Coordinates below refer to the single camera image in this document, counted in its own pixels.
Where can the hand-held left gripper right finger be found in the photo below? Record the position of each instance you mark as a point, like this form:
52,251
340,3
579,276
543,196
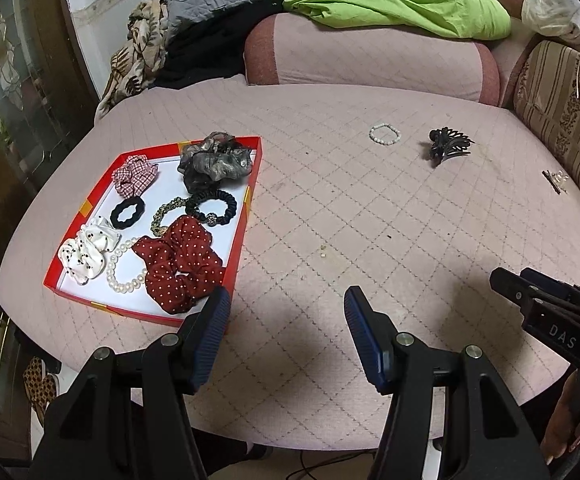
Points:
362,330

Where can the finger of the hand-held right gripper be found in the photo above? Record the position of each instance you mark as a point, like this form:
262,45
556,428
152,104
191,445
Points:
552,284
512,287

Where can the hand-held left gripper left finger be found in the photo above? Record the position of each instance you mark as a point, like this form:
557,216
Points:
212,330

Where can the red dotted scrunchie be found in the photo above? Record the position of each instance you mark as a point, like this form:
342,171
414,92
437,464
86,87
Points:
185,260

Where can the red cardboard tray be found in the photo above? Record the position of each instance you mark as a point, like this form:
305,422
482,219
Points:
167,187

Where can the white dotted scrunchie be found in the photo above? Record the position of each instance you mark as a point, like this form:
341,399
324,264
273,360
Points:
82,255

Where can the grey sheer scrunchie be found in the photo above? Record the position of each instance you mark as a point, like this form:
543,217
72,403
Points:
215,165

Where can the pink plaid scrunchie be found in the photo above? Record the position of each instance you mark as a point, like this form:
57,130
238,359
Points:
132,175

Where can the person's right hand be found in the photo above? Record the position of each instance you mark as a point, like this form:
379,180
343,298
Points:
562,425

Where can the black claw hair clip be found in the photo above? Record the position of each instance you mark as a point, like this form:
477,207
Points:
442,147

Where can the leopard print slipper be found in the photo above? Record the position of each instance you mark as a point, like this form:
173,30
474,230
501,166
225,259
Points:
37,385

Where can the striped floral sofa cushion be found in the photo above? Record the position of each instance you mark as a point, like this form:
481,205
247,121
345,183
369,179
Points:
559,100

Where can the pink bolster cushion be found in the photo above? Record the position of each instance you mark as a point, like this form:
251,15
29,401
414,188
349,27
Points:
369,60

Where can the black cloth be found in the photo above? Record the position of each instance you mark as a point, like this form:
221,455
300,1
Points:
205,50

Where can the leaf patterned cloth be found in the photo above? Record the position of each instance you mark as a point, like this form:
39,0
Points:
140,45

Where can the wooden glass door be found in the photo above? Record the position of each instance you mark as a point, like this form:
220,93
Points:
30,85

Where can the green cloth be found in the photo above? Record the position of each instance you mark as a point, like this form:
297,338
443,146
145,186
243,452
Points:
394,5

